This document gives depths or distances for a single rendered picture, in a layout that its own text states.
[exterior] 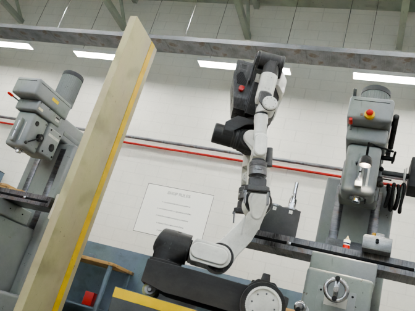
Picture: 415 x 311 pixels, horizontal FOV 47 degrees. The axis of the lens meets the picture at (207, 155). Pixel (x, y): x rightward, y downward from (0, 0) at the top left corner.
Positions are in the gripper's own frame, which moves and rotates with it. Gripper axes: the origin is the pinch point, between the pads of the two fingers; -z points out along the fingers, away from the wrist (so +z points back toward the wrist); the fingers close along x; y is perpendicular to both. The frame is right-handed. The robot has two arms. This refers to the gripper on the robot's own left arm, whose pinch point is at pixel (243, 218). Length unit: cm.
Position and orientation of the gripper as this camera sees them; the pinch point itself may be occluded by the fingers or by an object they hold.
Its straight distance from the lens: 275.1
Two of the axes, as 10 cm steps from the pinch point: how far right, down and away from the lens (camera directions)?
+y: 0.1, 3.5, 9.4
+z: 1.2, -9.3, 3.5
